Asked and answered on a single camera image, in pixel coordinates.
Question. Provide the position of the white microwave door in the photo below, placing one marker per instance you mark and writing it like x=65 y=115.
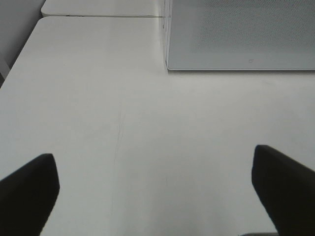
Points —
x=241 y=35

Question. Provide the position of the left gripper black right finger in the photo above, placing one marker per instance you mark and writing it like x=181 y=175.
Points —
x=286 y=189

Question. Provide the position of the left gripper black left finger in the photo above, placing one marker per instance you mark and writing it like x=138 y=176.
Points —
x=27 y=197

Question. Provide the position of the white microwave oven body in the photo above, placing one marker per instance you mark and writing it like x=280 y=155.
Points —
x=166 y=11

